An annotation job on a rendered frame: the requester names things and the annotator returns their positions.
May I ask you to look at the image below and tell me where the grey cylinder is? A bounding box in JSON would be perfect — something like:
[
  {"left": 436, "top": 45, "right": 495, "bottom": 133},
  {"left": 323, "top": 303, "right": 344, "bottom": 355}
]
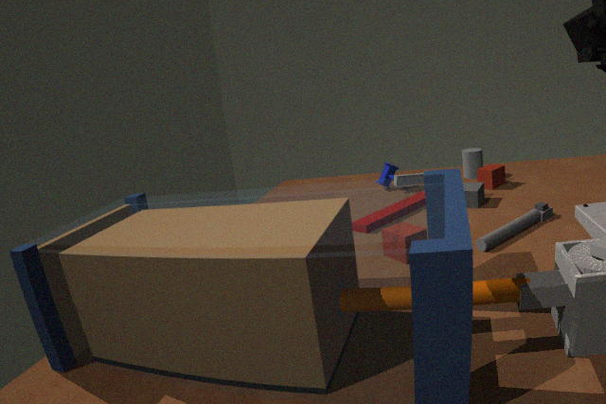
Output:
[{"left": 462, "top": 148, "right": 484, "bottom": 179}]

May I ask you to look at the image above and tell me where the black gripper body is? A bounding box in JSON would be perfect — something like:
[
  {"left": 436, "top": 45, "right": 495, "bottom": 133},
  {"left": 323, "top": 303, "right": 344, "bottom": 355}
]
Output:
[{"left": 577, "top": 43, "right": 606, "bottom": 64}]

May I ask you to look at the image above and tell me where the crank handle with blue knob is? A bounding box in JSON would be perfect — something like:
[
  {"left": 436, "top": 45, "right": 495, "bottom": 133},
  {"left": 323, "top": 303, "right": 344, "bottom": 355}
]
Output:
[{"left": 380, "top": 162, "right": 424, "bottom": 179}]

